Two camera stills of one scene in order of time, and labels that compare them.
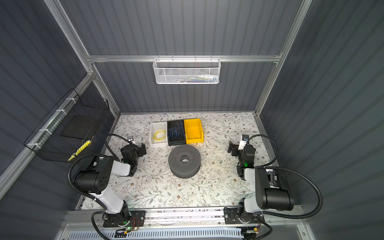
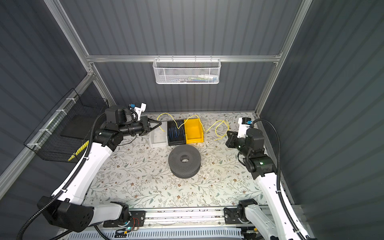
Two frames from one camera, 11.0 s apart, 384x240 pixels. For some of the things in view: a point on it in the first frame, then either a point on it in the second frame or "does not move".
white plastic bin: (158, 134) does not move
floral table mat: (216, 184) does not move
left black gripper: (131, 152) to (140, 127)
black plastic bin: (176, 132) does not move
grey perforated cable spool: (184, 170) does not move
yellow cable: (159, 130) to (178, 128)
